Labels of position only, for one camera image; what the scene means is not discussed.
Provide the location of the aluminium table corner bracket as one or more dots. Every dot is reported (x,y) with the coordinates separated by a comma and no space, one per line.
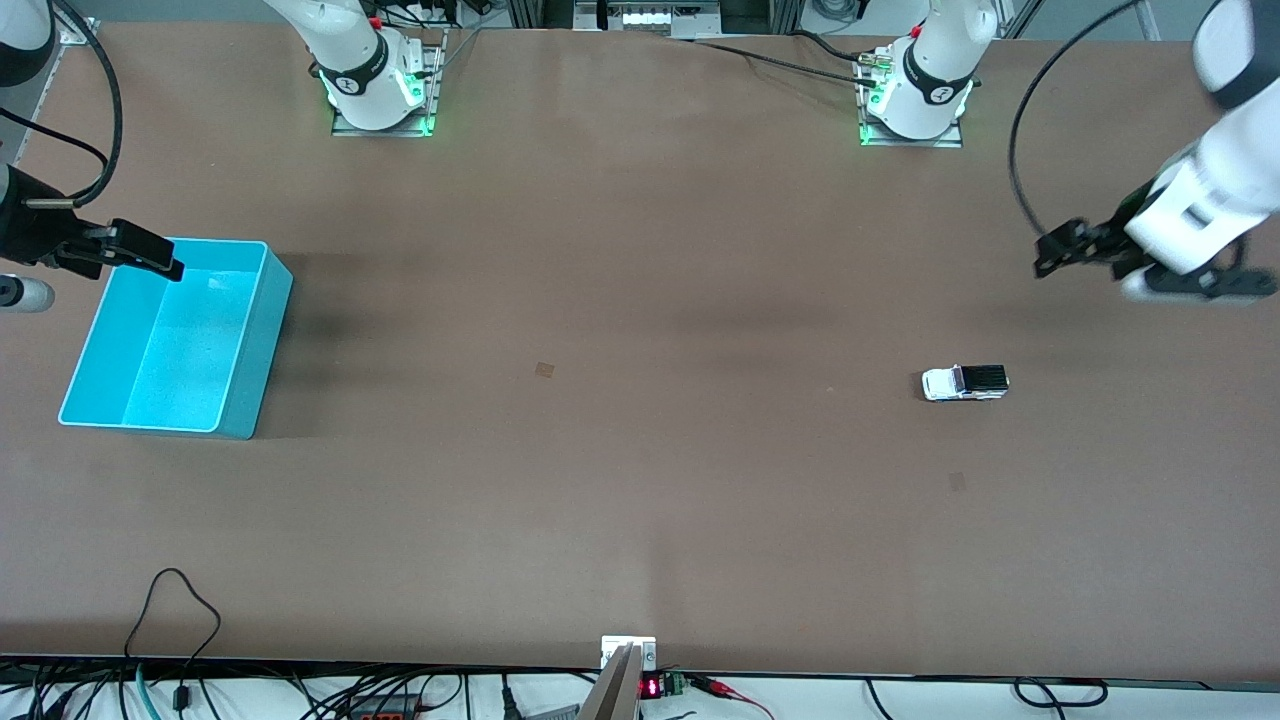
(85,30)

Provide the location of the red digit display module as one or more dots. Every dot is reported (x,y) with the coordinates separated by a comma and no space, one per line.
(652,688)

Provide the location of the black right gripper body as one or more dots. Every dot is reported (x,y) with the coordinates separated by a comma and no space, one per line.
(27,230)

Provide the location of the white jeep toy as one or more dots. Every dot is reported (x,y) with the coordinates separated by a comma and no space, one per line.
(945,384)

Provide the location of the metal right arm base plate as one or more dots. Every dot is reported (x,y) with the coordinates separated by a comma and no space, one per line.
(380,132)

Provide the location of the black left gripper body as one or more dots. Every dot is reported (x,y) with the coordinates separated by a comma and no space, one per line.
(1113,236)

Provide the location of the turquoise plastic bin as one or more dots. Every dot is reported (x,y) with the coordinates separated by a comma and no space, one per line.
(170,350)

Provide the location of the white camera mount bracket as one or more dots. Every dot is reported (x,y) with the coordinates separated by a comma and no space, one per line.
(610,650)

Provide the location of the aluminium camera beam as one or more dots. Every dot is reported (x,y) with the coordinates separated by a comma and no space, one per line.
(612,695)

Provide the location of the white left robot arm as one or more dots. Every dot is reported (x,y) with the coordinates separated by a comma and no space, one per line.
(930,90)

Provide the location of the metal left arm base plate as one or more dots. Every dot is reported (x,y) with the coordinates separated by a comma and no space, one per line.
(910,143)

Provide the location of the grey box with white lights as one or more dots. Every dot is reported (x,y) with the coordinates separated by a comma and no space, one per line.
(650,18)

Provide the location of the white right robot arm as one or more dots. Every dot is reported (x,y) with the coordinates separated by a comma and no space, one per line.
(365,80)

